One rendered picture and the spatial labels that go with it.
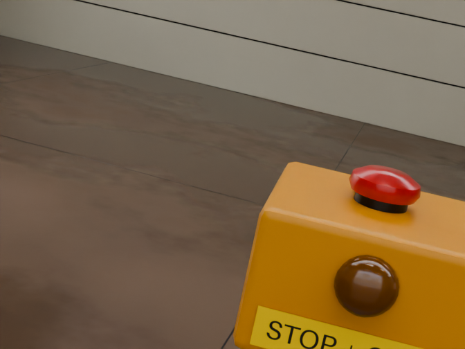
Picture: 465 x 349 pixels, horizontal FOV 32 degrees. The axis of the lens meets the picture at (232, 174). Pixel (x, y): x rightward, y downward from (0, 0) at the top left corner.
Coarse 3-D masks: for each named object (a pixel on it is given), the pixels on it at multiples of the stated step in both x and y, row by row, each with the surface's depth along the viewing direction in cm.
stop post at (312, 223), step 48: (288, 192) 44; (336, 192) 46; (288, 240) 41; (336, 240) 40; (384, 240) 40; (432, 240) 41; (288, 288) 41; (432, 288) 40; (240, 336) 43; (288, 336) 42; (336, 336) 41; (384, 336) 41; (432, 336) 41
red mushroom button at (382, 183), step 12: (360, 168) 45; (372, 168) 45; (384, 168) 45; (360, 180) 44; (372, 180) 44; (384, 180) 44; (396, 180) 44; (408, 180) 44; (360, 192) 44; (372, 192) 44; (384, 192) 44; (396, 192) 44; (408, 192) 44; (420, 192) 45; (396, 204) 44; (408, 204) 44
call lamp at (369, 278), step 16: (368, 256) 40; (352, 272) 40; (368, 272) 39; (384, 272) 39; (336, 288) 40; (352, 288) 40; (368, 288) 39; (384, 288) 39; (352, 304) 40; (368, 304) 40; (384, 304) 40
